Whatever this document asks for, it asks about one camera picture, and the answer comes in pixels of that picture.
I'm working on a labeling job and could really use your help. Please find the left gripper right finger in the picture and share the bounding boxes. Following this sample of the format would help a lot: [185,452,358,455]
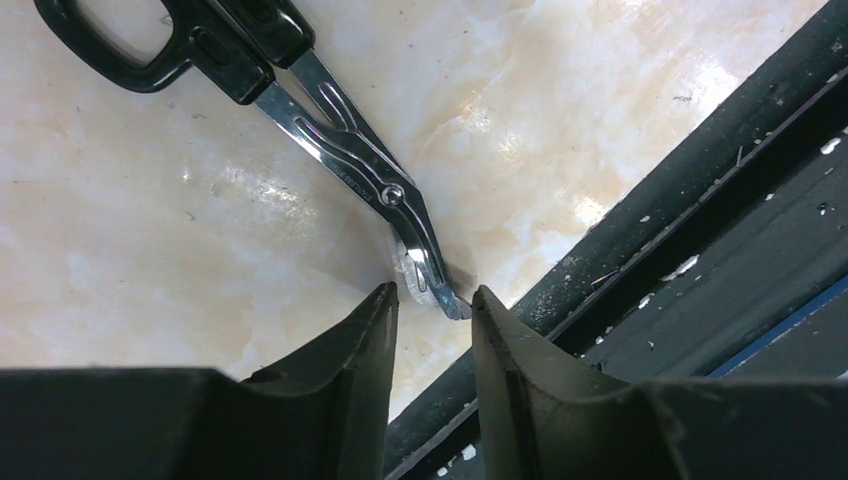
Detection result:
[471,286,847,479]

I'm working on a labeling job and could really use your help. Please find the black handled scissors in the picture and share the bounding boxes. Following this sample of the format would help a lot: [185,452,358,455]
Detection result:
[36,1,471,320]

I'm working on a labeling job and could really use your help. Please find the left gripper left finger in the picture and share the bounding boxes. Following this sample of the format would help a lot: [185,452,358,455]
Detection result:
[1,282,399,479]

